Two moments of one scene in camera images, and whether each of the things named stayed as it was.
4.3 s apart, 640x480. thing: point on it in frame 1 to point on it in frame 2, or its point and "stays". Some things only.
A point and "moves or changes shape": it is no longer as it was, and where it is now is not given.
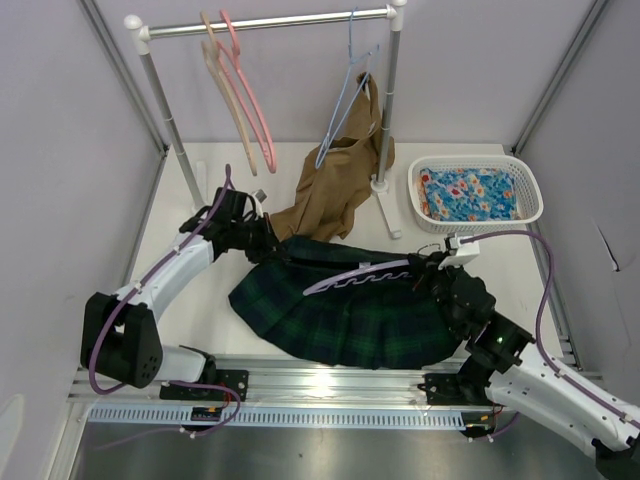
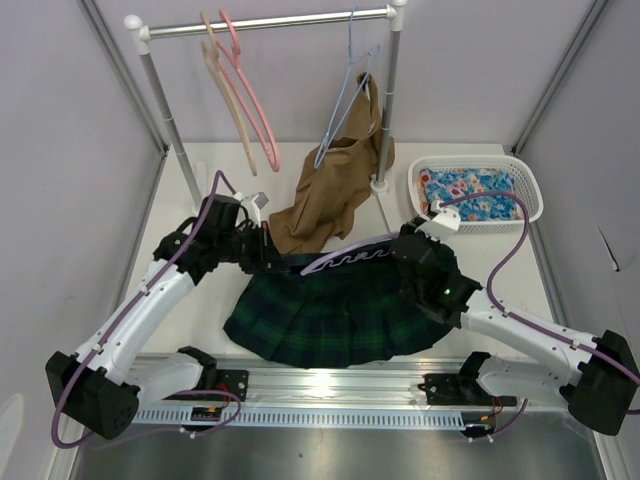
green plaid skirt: (385, 323) moves or changes shape
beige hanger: (212, 54) stays
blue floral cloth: (467, 194) stays
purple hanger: (366, 271) to (362, 251)
